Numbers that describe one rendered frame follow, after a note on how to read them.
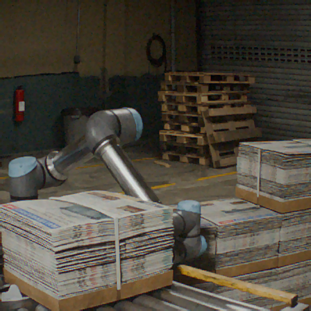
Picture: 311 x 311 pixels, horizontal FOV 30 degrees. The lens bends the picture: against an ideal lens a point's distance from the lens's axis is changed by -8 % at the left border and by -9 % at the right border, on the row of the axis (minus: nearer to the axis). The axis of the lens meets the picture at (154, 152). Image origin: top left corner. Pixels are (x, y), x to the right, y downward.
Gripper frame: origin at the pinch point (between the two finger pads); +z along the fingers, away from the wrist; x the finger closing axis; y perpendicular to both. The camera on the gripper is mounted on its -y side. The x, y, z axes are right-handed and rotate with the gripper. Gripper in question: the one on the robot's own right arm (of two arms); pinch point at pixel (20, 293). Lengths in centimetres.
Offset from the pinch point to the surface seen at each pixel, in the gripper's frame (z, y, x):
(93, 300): 8.8, 4.4, -22.9
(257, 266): 105, -16, 0
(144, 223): 26.1, 21.8, -22.5
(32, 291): -1.8, 4.8, -10.8
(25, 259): -1.0, 12.7, -7.2
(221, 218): 95, 4, 13
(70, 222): 5.5, 24.9, -20.3
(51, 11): 436, 159, 674
